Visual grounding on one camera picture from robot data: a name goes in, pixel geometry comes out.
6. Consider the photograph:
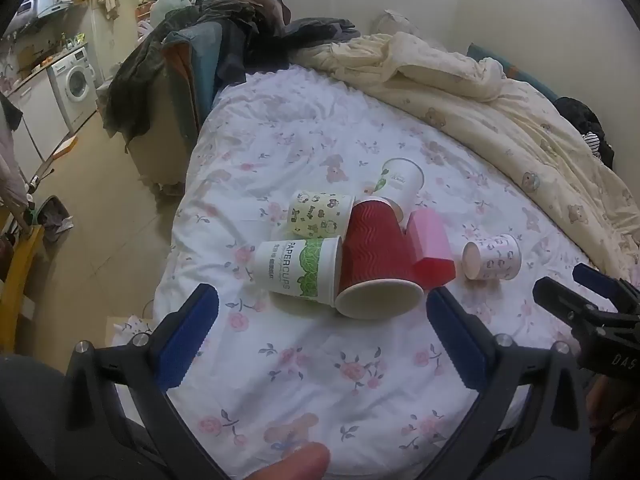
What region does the person's left hand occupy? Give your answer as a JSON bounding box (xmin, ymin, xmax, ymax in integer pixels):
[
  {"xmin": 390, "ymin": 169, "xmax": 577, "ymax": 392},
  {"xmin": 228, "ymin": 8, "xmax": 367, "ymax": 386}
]
[{"xmin": 232, "ymin": 442, "xmax": 332, "ymax": 480}]

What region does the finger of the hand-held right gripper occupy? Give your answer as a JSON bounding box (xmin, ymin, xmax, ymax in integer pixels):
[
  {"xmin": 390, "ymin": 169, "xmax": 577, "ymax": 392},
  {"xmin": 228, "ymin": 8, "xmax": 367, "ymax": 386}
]
[
  {"xmin": 572, "ymin": 262, "xmax": 640, "ymax": 313},
  {"xmin": 532, "ymin": 276, "xmax": 603, "ymax": 333}
]

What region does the white plastic bag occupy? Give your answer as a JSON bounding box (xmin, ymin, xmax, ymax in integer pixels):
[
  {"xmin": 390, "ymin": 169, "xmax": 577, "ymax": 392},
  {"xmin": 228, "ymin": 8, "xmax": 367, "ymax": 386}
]
[{"xmin": 149, "ymin": 0, "xmax": 193, "ymax": 28}]

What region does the black clothing heap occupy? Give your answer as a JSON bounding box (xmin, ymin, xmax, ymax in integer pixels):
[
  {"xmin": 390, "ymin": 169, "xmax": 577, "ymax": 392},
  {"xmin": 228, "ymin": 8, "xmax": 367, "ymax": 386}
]
[{"xmin": 554, "ymin": 96, "xmax": 616, "ymax": 171}]

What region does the red ripple paper cup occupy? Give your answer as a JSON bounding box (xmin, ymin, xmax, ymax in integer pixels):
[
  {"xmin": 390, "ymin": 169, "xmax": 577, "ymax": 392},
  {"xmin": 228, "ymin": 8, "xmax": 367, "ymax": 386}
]
[{"xmin": 334, "ymin": 197, "xmax": 426, "ymax": 320}]

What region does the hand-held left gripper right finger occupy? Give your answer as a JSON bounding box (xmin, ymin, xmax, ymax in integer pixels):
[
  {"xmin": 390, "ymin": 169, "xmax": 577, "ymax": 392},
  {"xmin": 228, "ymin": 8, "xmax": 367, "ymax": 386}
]
[{"xmin": 425, "ymin": 286, "xmax": 596, "ymax": 480}]

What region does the white pillow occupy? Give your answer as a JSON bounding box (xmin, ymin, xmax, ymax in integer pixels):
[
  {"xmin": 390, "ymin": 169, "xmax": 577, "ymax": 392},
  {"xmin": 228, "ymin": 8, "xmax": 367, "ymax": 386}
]
[{"xmin": 372, "ymin": 9, "xmax": 426, "ymax": 40}]

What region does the white washing machine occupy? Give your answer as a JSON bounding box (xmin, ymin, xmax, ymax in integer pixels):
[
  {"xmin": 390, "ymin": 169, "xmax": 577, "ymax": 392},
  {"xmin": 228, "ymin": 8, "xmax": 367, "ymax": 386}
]
[{"xmin": 46, "ymin": 46, "xmax": 98, "ymax": 128}]

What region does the teal pillow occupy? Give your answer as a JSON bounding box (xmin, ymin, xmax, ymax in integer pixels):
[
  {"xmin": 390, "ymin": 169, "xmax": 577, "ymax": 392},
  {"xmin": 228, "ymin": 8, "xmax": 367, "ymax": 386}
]
[{"xmin": 465, "ymin": 42, "xmax": 561, "ymax": 103}]

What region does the white kitchen cabinet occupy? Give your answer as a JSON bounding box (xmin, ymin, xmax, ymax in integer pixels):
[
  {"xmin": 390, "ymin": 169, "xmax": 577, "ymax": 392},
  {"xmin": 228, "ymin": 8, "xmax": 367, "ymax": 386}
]
[{"xmin": 7, "ymin": 72, "xmax": 71, "ymax": 176}]

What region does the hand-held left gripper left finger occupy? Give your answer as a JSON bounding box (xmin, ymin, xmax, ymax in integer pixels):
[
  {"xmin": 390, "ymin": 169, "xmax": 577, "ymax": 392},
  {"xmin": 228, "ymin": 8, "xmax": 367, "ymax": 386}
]
[{"xmin": 64, "ymin": 282, "xmax": 231, "ymax": 480}]

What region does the small white pink-print paper cup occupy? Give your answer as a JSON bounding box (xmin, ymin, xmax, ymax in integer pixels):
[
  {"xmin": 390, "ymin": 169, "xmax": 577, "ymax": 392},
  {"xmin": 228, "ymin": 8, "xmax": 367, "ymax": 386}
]
[{"xmin": 461, "ymin": 233, "xmax": 523, "ymax": 281}]

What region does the yellow cartoon print paper cup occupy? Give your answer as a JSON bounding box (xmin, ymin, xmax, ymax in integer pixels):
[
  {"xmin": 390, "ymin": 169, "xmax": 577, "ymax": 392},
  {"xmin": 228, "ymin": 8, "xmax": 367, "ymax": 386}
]
[{"xmin": 281, "ymin": 189, "xmax": 357, "ymax": 242}]

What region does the pile of dark clothes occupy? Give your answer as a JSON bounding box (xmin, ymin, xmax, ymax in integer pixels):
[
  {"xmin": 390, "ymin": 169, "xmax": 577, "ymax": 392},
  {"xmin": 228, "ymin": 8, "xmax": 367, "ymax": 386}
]
[{"xmin": 102, "ymin": 0, "xmax": 361, "ymax": 143}]

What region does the pink plastic cup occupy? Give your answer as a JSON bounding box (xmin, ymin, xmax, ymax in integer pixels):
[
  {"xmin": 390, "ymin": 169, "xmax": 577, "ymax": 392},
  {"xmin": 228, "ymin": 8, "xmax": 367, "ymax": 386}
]
[{"xmin": 406, "ymin": 208, "xmax": 457, "ymax": 291}]

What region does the white green-leaf-band paper cup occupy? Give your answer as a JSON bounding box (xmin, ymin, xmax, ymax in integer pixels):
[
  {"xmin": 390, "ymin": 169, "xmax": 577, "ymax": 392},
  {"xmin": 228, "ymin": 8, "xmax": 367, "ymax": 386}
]
[{"xmin": 251, "ymin": 236, "xmax": 345, "ymax": 305}]

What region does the white paper cup green sprig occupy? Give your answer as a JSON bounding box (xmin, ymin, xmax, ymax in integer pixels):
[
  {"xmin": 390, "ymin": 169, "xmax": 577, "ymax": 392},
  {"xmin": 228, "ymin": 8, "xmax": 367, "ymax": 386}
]
[{"xmin": 371, "ymin": 157, "xmax": 426, "ymax": 223}]

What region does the yellow wooden chair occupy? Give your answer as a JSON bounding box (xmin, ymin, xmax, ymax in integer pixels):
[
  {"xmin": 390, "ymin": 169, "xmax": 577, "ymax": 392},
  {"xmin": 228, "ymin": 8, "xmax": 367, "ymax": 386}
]
[{"xmin": 0, "ymin": 224, "xmax": 45, "ymax": 356}]

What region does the grey cloth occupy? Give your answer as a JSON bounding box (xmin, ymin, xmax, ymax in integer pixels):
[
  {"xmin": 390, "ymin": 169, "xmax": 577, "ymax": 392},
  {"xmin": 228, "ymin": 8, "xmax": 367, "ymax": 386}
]
[{"xmin": 36, "ymin": 195, "xmax": 73, "ymax": 243}]

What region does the cream bear print quilt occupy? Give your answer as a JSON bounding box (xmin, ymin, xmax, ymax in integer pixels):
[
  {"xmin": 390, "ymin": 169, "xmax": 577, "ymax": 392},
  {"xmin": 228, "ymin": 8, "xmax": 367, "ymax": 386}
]
[{"xmin": 300, "ymin": 30, "xmax": 640, "ymax": 283}]

